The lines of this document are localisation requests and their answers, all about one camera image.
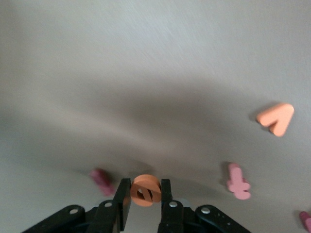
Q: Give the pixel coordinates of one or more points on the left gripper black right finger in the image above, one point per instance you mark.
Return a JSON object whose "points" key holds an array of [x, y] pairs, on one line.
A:
{"points": [[165, 191]]}

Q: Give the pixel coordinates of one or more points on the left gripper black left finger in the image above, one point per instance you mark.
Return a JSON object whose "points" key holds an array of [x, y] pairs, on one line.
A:
{"points": [[124, 194]]}

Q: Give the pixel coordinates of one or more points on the orange foam letter e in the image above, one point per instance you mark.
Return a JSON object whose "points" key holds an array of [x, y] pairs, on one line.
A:
{"points": [[145, 179]]}

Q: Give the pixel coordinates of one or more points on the maroon foam letter i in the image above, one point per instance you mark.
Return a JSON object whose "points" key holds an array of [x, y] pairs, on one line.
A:
{"points": [[100, 180]]}

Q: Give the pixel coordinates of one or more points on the pink red foam letter t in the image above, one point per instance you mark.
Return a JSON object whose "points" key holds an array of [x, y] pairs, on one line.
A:
{"points": [[236, 179]]}

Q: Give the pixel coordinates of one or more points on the orange foam letter v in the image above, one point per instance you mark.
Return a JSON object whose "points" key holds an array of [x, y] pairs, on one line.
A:
{"points": [[284, 114]]}

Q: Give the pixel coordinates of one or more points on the maroon foam letter k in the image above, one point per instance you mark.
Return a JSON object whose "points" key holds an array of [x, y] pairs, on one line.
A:
{"points": [[306, 222]]}

